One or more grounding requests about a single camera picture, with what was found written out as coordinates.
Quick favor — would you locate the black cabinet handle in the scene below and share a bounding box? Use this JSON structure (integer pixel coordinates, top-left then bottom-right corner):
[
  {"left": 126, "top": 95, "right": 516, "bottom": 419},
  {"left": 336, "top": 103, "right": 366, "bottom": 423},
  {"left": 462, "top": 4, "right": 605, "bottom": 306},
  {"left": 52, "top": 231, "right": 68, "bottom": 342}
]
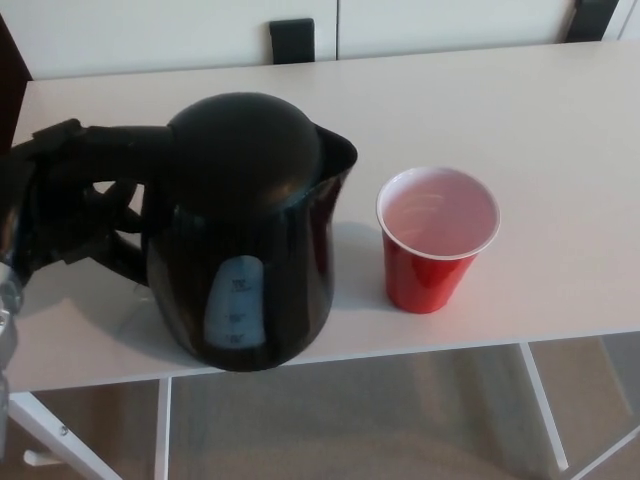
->
[
  {"left": 574, "top": 0, "right": 627, "bottom": 43},
  {"left": 268, "top": 18, "right": 317, "bottom": 65}
]

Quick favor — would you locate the white table leg frame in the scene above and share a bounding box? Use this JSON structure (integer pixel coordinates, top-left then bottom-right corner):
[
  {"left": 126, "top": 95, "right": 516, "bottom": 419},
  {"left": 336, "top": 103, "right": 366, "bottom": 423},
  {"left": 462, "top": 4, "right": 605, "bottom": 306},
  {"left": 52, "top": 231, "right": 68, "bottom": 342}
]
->
[
  {"left": 8, "top": 377, "right": 174, "bottom": 480},
  {"left": 517, "top": 335, "right": 640, "bottom": 480}
]

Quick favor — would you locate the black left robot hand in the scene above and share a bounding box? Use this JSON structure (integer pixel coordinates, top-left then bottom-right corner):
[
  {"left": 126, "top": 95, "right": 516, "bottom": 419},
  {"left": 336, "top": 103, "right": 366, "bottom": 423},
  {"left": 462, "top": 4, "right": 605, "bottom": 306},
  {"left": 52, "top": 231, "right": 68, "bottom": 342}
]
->
[{"left": 0, "top": 118, "right": 151, "bottom": 297}]

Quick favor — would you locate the red plastic cup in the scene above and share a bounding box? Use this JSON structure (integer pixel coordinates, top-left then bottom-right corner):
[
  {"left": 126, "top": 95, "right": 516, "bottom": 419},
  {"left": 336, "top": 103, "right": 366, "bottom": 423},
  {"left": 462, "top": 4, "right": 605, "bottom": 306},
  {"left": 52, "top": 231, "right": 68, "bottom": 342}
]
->
[{"left": 375, "top": 166, "right": 502, "bottom": 316}]

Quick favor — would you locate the black electric kettle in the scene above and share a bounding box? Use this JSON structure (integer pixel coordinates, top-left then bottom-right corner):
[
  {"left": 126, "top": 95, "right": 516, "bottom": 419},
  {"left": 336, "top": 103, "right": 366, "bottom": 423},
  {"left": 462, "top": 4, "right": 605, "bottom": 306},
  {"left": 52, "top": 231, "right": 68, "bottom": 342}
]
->
[{"left": 83, "top": 92, "right": 360, "bottom": 373}]

